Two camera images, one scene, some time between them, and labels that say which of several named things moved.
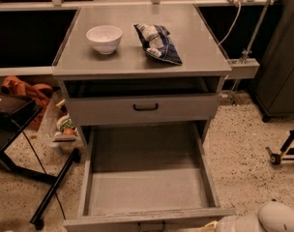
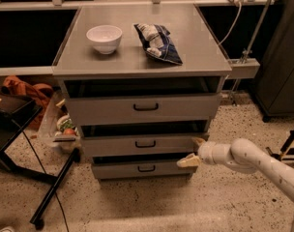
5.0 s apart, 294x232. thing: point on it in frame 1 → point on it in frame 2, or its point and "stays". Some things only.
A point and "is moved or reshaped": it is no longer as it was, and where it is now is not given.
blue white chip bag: x=158 y=43 stays
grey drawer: x=147 y=178 is moved or reshaped
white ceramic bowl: x=104 y=38 stays
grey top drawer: x=137 y=108 stays
